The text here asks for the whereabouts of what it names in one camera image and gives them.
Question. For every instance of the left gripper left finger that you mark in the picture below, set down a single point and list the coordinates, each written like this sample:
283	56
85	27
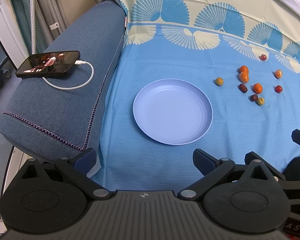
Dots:
75	171

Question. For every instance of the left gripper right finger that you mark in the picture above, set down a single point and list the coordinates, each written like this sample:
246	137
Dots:
214	171

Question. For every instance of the red cherry tomato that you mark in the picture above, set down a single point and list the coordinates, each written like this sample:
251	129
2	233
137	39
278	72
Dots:
263	57
278	89

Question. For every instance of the yellow-green longan fruit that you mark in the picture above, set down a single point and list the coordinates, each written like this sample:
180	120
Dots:
260	101

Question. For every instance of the dark purple jujube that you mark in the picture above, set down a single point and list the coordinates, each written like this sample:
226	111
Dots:
254	98

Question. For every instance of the orange tangerine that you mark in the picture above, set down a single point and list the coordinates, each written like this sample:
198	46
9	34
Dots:
244	77
257	88
244	69

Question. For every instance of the dark red jujube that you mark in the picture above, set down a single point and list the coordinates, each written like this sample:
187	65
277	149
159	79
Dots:
243	88

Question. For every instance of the orange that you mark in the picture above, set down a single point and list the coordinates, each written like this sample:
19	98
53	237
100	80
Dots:
278	73

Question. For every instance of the green-brown longan fruit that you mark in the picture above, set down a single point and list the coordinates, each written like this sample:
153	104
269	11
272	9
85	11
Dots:
219	81

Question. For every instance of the lavender round plate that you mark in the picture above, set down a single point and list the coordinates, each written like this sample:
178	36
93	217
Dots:
173	112

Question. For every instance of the blue fan-pattern cloth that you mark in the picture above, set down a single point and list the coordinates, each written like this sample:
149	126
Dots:
220	75

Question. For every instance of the black smartphone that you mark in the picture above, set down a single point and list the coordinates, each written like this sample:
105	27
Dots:
50	64

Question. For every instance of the grey curtain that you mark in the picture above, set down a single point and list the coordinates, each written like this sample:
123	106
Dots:
52	19

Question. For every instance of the white braided pole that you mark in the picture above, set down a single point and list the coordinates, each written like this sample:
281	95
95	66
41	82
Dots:
33	26

